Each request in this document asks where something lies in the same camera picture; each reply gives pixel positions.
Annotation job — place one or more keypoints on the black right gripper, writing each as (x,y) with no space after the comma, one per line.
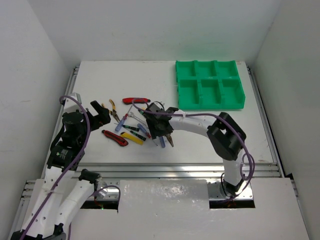
(155,132)

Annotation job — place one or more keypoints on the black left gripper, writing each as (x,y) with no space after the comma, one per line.
(100,116)

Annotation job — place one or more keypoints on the yellow pliers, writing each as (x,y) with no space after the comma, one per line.
(112,112)
(170,140)

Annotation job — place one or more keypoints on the blue screwdriver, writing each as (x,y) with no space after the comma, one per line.
(143,129)
(162,142)
(121,123)

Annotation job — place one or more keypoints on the green black precision screwdriver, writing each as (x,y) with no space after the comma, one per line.
(138,135)
(130,128)

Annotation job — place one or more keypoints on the red utility knife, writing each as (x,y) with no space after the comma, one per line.
(135,100)
(116,138)

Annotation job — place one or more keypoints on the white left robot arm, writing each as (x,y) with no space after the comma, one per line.
(51,215)

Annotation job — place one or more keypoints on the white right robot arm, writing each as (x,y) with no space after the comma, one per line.
(225,135)

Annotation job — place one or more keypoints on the red utility knife top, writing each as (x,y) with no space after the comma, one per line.
(135,100)

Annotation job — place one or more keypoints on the silver wrench left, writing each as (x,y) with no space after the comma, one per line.
(132,115)

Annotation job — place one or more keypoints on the yellow utility knife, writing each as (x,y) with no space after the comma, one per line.
(131,137)

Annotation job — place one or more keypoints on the green compartment tray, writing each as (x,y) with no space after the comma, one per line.
(209,86)

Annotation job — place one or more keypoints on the white front cover panel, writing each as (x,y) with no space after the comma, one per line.
(180,210)

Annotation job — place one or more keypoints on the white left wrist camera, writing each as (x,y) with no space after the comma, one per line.
(70,105)

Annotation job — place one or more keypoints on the aluminium frame rail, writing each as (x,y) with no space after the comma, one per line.
(154,171)

